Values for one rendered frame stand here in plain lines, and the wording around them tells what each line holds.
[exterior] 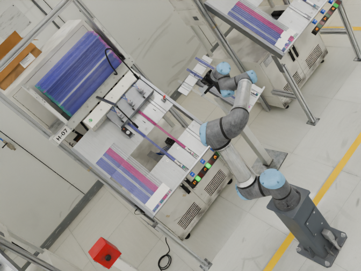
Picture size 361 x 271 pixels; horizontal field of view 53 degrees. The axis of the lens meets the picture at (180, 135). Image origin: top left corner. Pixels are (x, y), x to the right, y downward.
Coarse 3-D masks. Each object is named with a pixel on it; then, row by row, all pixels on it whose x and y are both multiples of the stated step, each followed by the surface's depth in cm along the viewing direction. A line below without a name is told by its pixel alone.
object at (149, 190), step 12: (108, 156) 242; (120, 156) 242; (108, 168) 240; (120, 168) 240; (132, 168) 240; (144, 168) 240; (120, 180) 238; (132, 180) 238; (144, 180) 238; (156, 180) 238; (132, 192) 236; (144, 192) 236; (156, 192) 236; (168, 192) 236; (156, 204) 234
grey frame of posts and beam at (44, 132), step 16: (80, 0) 226; (128, 64) 251; (112, 80) 247; (16, 112) 222; (80, 112) 240; (176, 112) 285; (80, 160) 251; (96, 176) 261; (160, 224) 303; (176, 240) 250; (192, 256) 262
